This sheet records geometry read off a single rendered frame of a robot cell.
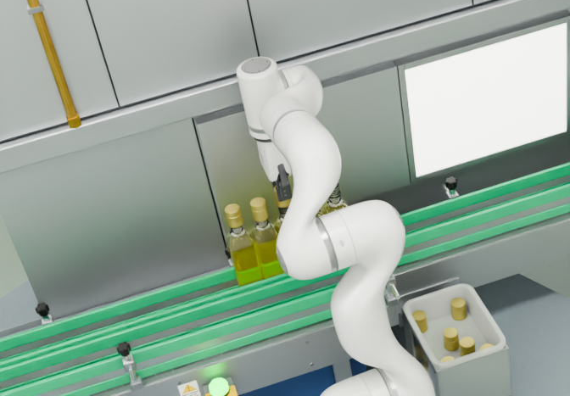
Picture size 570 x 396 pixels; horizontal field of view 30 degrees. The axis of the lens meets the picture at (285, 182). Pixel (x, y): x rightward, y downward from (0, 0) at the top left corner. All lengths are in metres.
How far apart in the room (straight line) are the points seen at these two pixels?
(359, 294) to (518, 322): 0.97
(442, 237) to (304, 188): 0.77
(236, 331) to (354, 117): 0.56
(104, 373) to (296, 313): 0.44
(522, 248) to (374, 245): 0.84
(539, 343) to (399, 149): 0.62
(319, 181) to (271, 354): 0.71
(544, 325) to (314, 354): 0.65
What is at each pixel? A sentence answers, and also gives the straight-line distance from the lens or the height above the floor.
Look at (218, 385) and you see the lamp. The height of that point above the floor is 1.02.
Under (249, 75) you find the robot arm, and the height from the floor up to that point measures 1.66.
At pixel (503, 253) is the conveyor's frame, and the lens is 2.62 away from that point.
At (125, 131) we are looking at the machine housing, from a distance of 2.33.
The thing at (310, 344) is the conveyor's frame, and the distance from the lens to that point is 2.45.
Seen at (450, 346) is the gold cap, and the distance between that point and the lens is 2.48.
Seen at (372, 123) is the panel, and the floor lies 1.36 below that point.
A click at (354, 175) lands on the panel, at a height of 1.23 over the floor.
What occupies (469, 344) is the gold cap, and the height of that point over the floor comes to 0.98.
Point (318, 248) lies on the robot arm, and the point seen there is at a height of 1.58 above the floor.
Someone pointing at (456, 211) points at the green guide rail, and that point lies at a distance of 2.61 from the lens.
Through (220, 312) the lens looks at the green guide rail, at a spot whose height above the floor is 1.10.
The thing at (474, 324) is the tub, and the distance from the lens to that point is 2.55.
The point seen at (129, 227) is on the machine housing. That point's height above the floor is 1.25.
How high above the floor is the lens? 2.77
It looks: 37 degrees down
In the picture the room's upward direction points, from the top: 12 degrees counter-clockwise
